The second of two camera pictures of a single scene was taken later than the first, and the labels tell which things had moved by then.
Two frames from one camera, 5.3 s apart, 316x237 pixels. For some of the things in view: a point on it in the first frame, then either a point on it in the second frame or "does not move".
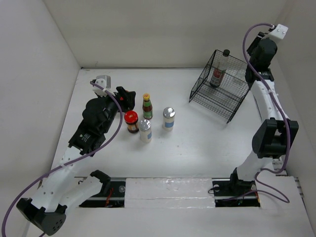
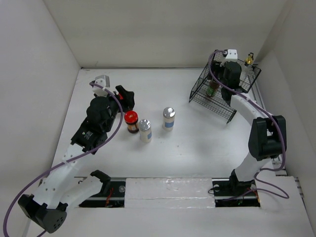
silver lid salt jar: x=145 y=131 does not move
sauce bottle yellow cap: x=146 y=96 → x=213 y=87
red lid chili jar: x=131 y=118 does not move
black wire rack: x=223 y=85 does not move
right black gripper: x=258 y=37 → x=216 y=66
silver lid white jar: x=168 y=119 does not move
